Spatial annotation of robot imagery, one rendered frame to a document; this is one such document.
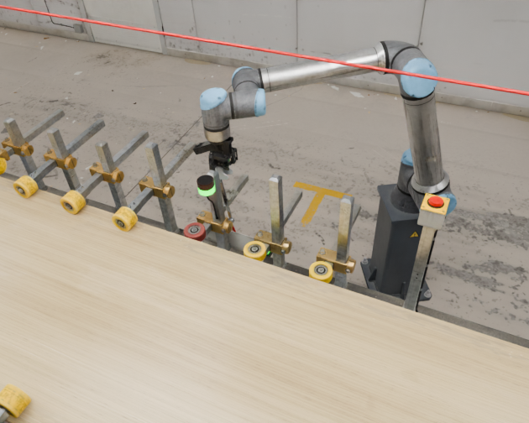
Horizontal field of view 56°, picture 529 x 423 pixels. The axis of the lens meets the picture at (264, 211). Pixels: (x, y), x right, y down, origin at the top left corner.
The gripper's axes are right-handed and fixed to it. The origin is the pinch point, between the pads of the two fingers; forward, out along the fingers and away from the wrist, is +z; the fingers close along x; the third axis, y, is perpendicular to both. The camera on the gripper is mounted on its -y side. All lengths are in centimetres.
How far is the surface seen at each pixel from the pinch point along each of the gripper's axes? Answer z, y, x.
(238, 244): 28.2, 8.2, -5.0
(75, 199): 5, -49, -27
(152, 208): 101, -96, 61
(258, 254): 10.7, 25.8, -20.7
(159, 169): -4.2, -20.8, -8.1
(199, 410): 12, 35, -77
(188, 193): 101, -82, 83
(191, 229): 10.8, -2.5, -18.8
